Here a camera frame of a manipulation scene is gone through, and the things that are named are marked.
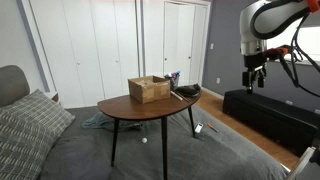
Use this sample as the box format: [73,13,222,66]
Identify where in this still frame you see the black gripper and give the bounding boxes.
[242,53,268,95]

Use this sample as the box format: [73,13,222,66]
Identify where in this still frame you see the orange wrist cable wrap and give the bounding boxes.
[264,47,290,61]

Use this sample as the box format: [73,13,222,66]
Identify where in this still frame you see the white angled bar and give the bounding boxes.
[286,146,316,180]

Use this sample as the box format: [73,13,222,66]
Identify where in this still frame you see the small white remote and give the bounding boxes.
[194,122,204,134]

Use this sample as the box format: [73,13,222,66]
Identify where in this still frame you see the white marker pen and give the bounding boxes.
[170,90,184,102]

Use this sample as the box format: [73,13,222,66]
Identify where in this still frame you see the orange handled screwdriver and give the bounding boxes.
[207,123,220,133]

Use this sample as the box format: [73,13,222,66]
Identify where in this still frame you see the white framed window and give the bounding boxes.
[266,24,320,67]

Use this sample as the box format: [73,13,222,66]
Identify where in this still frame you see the narrow white bifold closet door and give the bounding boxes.
[163,1,208,86]

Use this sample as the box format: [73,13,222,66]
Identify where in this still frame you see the black flat case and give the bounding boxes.
[175,83,202,98]

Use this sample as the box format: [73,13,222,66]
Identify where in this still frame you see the gray rug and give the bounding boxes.
[38,104,289,180]

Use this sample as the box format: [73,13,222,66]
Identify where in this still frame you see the gray upholstered headboard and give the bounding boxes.
[0,64,31,108]

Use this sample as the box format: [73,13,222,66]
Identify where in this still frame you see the thin wooden pencil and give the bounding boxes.
[176,92,190,103]

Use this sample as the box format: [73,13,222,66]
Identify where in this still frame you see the dark pen cup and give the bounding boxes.
[168,74,181,92]

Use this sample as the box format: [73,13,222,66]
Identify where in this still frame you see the open cardboard box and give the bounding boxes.
[127,75,172,105]

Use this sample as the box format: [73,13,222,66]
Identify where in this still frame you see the dark wooden side table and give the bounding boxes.
[97,89,202,180]

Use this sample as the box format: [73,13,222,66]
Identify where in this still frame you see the teal crumpled cloth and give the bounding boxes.
[81,111,115,130]

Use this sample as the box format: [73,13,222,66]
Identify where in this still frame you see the orange arm strap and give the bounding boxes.
[306,0,320,14]

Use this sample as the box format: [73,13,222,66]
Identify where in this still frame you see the wide white bifold closet door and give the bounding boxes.
[29,0,140,109]

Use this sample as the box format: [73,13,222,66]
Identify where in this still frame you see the black long bench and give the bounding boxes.
[222,88,320,158]

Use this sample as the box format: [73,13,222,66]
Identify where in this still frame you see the gray patterned pillow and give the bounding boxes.
[0,88,76,180]

